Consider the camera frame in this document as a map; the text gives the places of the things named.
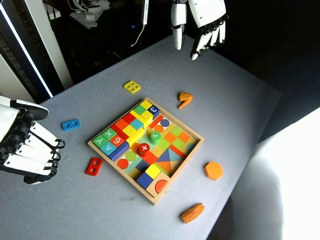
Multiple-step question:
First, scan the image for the green cylinder with minus sign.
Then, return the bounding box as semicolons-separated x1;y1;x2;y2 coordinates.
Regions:
149;131;162;146

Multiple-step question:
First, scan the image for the red cylinder with plus sign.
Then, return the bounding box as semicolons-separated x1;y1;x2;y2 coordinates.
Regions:
138;142;152;158

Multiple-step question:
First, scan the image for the yellow four-hole block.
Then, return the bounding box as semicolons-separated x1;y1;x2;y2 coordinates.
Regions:
123;80;142;95

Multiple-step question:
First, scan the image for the orange hexagon block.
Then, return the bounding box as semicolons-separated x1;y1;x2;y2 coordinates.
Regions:
203;161;224;181

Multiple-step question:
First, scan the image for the red two-hole block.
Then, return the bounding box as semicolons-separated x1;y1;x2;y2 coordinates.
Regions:
85;157;103;177

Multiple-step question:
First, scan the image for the blue two-hole block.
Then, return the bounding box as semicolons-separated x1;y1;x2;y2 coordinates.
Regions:
61;118;81;132

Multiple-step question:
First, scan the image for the wooden puzzle tray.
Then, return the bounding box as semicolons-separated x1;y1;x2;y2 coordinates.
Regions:
87;96;206;206

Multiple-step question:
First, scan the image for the orange toy fried piece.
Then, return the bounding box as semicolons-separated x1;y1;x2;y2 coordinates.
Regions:
179;202;205;225

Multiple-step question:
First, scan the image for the white power strip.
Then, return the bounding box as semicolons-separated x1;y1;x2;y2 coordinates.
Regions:
140;0;150;25

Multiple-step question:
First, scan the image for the grey table cloth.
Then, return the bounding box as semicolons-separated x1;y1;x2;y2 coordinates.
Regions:
0;33;284;240

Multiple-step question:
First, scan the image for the white plastic housing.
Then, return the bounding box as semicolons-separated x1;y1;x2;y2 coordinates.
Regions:
69;11;99;30

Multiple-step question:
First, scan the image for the white light bar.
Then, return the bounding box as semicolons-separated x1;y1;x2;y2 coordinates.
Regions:
0;2;54;99

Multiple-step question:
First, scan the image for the white cable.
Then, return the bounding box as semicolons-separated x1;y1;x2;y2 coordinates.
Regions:
129;22;147;49

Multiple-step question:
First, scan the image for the white frame post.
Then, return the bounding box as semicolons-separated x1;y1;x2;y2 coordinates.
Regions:
24;0;74;90

